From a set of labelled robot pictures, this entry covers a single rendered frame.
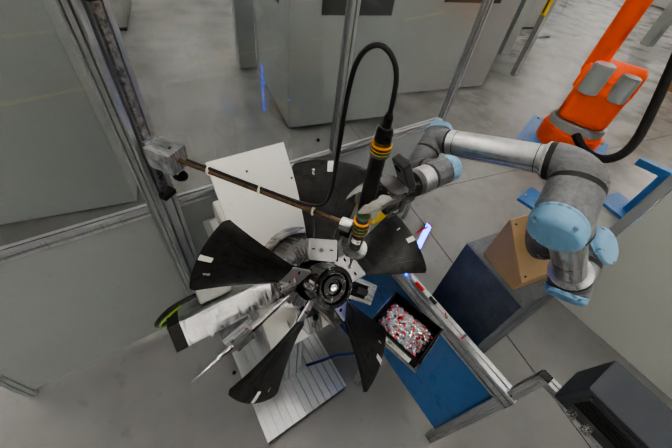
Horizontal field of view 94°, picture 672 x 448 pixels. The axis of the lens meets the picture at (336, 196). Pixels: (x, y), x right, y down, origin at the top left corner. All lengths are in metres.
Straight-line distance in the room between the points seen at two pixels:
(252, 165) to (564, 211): 0.84
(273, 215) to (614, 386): 1.00
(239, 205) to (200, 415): 1.31
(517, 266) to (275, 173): 0.93
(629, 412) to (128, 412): 2.02
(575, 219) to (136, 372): 2.12
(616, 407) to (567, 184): 0.53
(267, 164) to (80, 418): 1.67
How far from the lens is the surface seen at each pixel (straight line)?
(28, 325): 1.90
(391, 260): 1.03
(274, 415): 1.95
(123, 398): 2.23
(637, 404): 1.10
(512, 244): 1.32
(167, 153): 1.03
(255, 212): 1.06
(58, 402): 2.36
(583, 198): 0.84
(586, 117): 4.50
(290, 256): 1.00
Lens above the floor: 2.00
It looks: 44 degrees down
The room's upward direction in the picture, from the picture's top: 9 degrees clockwise
